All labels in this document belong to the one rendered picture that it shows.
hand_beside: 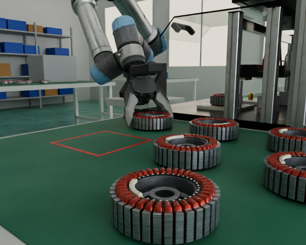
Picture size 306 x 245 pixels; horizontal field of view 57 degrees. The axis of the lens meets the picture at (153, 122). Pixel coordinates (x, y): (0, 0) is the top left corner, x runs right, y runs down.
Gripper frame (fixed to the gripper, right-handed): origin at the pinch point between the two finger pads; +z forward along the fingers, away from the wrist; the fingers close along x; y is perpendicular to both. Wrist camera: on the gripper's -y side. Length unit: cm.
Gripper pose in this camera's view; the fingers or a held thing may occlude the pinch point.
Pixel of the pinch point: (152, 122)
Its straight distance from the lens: 76.0
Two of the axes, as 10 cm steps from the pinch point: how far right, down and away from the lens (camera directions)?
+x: -8.9, 0.9, -4.5
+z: 2.5, 9.2, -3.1
